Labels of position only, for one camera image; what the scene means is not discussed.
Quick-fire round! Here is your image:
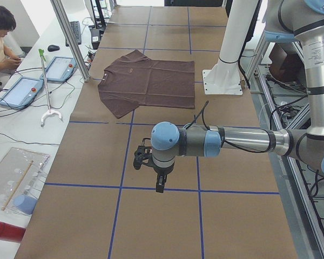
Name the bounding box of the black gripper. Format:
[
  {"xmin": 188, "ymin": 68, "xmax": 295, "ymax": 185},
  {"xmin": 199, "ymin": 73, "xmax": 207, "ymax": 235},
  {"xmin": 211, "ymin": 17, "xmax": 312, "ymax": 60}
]
[{"xmin": 153, "ymin": 165, "xmax": 174, "ymax": 193}]

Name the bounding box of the brown t-shirt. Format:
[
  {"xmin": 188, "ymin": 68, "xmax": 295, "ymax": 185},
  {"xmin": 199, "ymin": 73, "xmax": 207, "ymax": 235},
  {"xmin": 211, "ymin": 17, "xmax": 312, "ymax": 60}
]
[{"xmin": 98, "ymin": 50, "xmax": 195, "ymax": 118}]

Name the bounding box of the brown paper table cover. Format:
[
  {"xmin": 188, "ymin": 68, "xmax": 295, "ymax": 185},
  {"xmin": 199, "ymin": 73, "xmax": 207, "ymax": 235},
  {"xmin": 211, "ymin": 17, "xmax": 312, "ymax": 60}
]
[{"xmin": 15, "ymin": 5, "xmax": 298, "ymax": 259}]

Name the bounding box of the wooden stick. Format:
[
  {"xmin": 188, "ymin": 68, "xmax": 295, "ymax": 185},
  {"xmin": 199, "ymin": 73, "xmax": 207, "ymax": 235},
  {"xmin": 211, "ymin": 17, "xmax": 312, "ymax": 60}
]
[{"xmin": 1, "ymin": 160, "xmax": 33, "ymax": 211}]

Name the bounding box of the light blue cup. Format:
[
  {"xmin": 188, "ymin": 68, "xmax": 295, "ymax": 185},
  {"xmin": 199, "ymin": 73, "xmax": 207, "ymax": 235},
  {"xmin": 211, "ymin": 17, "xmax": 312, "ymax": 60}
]
[{"xmin": 13, "ymin": 194, "xmax": 37, "ymax": 215}]

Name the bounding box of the clear plastic bag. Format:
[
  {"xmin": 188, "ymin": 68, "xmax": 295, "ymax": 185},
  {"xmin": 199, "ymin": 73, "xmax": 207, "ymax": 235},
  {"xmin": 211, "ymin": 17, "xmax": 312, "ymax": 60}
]
[{"xmin": 0, "ymin": 148, "xmax": 50, "ymax": 215}]

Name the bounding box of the far blue teach pendant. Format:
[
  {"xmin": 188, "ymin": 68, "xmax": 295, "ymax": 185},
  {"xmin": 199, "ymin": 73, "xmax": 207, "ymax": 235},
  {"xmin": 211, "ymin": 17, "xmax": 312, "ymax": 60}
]
[{"xmin": 45, "ymin": 56, "xmax": 77, "ymax": 83}]

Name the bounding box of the blue teach pendant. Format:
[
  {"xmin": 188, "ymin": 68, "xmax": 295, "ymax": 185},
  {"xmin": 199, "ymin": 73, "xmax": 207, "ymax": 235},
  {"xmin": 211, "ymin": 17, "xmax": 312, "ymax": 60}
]
[
  {"xmin": 45, "ymin": 56, "xmax": 77, "ymax": 83},
  {"xmin": 0, "ymin": 77, "xmax": 44, "ymax": 110}
]

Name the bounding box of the near blue teach pendant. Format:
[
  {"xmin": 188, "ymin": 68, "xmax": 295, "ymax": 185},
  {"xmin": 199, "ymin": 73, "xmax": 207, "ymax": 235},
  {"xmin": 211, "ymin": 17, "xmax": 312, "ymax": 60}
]
[{"xmin": 0, "ymin": 77, "xmax": 44, "ymax": 110}]

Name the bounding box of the red cylinder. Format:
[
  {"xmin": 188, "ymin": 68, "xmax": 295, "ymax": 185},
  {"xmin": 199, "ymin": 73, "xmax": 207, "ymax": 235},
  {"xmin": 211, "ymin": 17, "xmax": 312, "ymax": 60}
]
[{"xmin": 0, "ymin": 221, "xmax": 26, "ymax": 243}]

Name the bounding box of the black computer mouse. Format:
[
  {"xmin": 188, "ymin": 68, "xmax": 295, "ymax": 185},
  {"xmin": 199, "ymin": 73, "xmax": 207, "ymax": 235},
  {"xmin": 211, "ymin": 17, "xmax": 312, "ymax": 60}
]
[{"xmin": 48, "ymin": 44, "xmax": 60, "ymax": 52}]

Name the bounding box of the black keyboard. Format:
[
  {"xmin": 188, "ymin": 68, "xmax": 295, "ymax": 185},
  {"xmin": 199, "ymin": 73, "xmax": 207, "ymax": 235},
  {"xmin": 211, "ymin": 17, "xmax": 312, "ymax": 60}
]
[{"xmin": 69, "ymin": 21, "xmax": 82, "ymax": 45}]

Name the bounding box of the white reacher grabber tool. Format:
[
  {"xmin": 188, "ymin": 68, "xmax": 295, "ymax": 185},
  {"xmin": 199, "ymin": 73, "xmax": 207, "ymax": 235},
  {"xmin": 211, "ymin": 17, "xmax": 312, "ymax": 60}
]
[{"xmin": 38, "ymin": 49, "xmax": 63, "ymax": 127}]

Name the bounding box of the seated person beige shirt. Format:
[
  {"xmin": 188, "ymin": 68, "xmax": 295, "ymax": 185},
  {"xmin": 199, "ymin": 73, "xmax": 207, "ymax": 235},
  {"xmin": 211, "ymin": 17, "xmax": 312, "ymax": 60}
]
[{"xmin": 0, "ymin": 5, "xmax": 21, "ymax": 72}]

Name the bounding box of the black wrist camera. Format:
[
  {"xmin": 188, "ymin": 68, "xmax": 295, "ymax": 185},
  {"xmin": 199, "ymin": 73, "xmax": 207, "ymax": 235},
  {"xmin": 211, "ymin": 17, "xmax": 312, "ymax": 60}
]
[{"xmin": 133, "ymin": 138, "xmax": 153, "ymax": 170}]

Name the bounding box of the black camera cable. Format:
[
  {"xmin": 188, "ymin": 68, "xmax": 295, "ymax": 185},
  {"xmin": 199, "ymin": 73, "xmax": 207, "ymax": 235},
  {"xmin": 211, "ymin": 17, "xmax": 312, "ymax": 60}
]
[{"xmin": 192, "ymin": 100, "xmax": 273, "ymax": 154}]

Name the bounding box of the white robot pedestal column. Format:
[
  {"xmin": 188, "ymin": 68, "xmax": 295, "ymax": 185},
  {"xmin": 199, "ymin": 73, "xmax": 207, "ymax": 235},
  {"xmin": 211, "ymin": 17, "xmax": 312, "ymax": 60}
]
[{"xmin": 202, "ymin": 0, "xmax": 260, "ymax": 95}]

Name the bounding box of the aluminium frame post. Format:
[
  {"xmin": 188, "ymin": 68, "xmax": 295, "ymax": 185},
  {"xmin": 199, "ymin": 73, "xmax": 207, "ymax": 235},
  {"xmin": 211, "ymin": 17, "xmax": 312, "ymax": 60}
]
[{"xmin": 50, "ymin": 0, "xmax": 90, "ymax": 82}]

